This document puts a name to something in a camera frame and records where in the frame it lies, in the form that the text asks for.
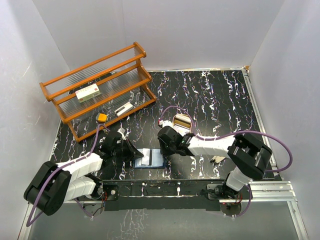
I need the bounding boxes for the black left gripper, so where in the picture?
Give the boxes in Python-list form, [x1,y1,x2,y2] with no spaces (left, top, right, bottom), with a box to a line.
[112,137,144,163]

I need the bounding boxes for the grey striped credit card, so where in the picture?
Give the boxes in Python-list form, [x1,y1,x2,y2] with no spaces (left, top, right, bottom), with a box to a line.
[145,149,152,166]

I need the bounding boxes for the blue leather card holder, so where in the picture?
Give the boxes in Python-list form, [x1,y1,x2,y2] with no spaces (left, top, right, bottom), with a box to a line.
[134,148,165,169]

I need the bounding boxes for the stack of credit cards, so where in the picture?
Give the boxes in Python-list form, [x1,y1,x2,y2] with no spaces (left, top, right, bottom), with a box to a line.
[173,113,192,133]

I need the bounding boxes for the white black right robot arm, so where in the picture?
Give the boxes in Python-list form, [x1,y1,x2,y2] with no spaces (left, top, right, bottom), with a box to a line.
[157,126,272,199]

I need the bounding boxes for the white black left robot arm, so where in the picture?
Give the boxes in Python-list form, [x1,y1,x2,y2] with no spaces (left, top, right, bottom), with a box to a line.
[23,131,145,216]

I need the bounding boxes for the beige oval card tray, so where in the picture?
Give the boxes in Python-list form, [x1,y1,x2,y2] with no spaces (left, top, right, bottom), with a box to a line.
[172,113,192,136]

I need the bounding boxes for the orange yellow small object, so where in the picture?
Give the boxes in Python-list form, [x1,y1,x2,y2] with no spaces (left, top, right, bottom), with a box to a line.
[96,113,108,123]

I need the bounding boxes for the white black small device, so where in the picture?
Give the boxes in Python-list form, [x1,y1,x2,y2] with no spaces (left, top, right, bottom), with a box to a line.
[114,102,134,117]

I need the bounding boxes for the orange wooden shelf rack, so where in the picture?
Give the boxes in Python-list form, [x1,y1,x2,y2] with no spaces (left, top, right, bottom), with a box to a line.
[39,41,157,142]

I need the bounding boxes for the white red small box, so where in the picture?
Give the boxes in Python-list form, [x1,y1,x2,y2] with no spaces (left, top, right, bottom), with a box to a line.
[75,83,101,103]

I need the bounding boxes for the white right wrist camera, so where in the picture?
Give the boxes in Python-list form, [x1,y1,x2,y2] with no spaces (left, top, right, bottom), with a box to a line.
[158,120,173,128]

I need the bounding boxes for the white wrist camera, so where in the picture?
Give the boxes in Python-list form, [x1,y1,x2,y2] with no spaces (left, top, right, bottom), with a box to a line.
[158,120,173,128]
[117,127,127,140]

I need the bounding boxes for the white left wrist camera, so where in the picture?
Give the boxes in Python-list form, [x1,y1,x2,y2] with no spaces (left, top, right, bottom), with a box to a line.
[117,127,127,140]

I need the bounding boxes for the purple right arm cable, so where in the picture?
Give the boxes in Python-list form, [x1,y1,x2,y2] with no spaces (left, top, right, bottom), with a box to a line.
[159,105,293,218]

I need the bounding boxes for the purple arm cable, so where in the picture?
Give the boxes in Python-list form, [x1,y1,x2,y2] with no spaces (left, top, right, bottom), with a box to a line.
[159,105,293,218]
[25,123,111,227]

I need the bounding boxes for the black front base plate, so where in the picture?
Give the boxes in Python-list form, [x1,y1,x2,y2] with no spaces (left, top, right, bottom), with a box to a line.
[102,179,223,211]

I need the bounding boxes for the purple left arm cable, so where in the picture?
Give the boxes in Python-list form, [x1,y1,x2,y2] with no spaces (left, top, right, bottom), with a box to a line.
[25,123,111,227]

